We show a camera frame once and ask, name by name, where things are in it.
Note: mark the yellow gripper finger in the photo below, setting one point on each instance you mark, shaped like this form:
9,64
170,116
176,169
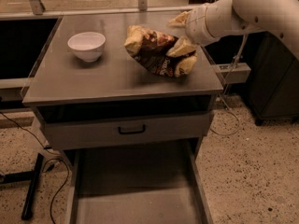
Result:
180,20
183,47

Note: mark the brown sea salt chip bag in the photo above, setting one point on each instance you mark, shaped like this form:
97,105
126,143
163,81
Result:
149,47

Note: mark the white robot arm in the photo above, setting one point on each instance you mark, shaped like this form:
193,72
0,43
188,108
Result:
208,23

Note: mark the grey drawer cabinet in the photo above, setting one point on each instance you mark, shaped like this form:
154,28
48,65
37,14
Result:
65,89

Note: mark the open grey middle drawer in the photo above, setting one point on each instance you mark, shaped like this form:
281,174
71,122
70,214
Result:
155,183

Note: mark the grey top drawer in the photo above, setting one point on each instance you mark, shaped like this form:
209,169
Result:
104,132

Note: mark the white ceramic bowl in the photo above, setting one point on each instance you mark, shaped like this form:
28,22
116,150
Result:
87,46

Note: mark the dark cabinet at right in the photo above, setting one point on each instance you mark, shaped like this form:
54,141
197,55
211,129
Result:
272,90

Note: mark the black metal floor stand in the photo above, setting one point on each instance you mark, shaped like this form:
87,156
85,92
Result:
33,178

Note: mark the grey metal side bracket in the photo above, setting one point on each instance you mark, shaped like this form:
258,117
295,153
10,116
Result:
232,75

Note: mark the black drawer handle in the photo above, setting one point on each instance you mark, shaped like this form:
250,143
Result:
132,130

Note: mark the metal frame rail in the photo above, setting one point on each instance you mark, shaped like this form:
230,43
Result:
93,6

